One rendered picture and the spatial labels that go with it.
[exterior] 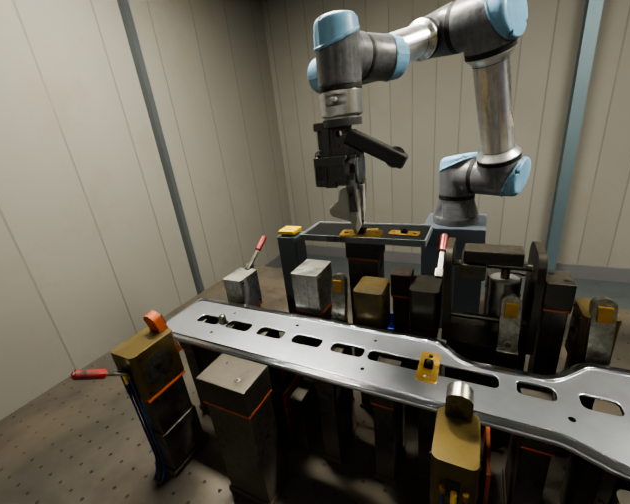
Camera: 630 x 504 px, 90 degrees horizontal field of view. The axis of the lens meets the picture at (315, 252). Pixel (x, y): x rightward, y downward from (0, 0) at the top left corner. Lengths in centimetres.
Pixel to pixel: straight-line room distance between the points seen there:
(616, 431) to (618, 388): 10
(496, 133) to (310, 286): 66
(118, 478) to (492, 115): 134
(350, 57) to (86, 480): 113
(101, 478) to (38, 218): 150
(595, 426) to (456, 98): 284
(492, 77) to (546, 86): 226
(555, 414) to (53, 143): 235
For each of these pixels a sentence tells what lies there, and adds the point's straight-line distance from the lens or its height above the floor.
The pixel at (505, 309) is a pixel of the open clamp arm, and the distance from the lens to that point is 76.
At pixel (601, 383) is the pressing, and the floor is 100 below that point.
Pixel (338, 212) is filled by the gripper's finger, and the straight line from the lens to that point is 62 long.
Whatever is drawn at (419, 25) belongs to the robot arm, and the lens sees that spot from 99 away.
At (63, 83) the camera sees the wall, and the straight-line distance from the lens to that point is 242.
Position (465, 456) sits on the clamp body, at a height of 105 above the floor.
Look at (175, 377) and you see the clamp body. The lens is 88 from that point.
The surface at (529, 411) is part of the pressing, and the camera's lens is 67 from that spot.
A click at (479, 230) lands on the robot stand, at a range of 116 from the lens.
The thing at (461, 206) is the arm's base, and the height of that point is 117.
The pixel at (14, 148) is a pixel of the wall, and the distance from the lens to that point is 225.
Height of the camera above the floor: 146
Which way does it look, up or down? 21 degrees down
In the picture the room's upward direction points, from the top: 7 degrees counter-clockwise
